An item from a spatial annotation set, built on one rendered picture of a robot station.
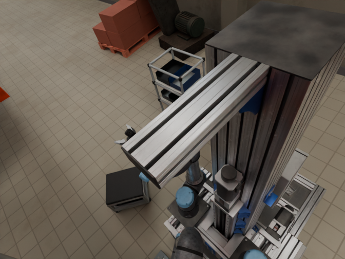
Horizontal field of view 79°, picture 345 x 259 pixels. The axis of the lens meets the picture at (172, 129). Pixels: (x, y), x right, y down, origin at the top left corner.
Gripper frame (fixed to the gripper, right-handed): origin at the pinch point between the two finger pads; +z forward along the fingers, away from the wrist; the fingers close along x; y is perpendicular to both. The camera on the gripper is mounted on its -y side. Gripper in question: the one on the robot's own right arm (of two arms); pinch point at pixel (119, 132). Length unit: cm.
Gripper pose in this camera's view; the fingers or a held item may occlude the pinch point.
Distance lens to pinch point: 149.0
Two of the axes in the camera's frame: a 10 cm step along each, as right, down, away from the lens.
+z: -8.4, -3.1, 4.4
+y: 2.5, 5.0, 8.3
